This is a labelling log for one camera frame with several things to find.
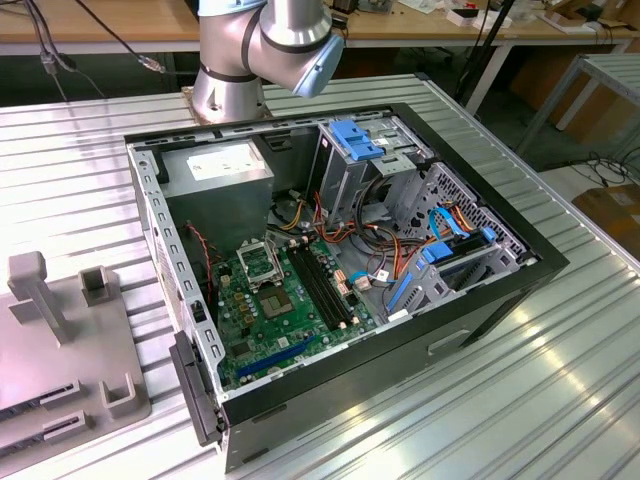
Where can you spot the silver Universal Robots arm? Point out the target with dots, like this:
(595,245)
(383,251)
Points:
(280,40)

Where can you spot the CPU socket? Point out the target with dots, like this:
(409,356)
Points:
(274,302)

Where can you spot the black RAM slot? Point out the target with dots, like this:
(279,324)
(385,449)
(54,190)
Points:
(326,287)
(309,287)
(303,287)
(320,287)

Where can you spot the grey metal drive cage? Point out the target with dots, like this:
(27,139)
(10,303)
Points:
(345,185)

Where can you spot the white barcode label tag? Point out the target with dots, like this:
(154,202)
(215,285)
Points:
(382,274)

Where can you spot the blue flat strip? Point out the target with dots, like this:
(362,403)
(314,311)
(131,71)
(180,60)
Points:
(400,296)

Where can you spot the green motherboard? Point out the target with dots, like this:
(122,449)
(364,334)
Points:
(280,330)

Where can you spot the blue drive bay latch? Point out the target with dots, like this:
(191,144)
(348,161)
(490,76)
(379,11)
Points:
(352,137)

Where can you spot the grey power supply unit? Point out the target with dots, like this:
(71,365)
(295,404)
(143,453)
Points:
(220,200)

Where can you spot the blue disk carrier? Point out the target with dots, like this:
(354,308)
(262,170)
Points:
(440,252)

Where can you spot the black case fan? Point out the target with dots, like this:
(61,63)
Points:
(200,270)

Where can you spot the blue expansion slot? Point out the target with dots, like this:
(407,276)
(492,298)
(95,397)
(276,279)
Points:
(275,357)

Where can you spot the square dark chipset chip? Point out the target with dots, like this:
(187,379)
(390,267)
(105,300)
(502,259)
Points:
(241,348)

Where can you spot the perforated metal disk bay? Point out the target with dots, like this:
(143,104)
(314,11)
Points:
(450,182)

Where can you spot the black open PC case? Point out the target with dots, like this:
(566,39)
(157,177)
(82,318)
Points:
(375,390)

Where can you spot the black stand pole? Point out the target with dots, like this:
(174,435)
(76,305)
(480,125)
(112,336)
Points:
(491,45)

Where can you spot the white flat box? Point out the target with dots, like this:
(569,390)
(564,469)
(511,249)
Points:
(480,20)

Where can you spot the grey parts rack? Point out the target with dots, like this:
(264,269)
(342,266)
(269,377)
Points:
(50,350)

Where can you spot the long wooden desk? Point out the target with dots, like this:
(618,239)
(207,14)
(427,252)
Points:
(530,34)

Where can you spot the brown cardboard box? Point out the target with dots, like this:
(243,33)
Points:
(615,210)

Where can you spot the RAM stick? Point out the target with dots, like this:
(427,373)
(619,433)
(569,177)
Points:
(20,441)
(17,402)

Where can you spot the grey metal frame table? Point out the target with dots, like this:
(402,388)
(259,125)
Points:
(615,75)

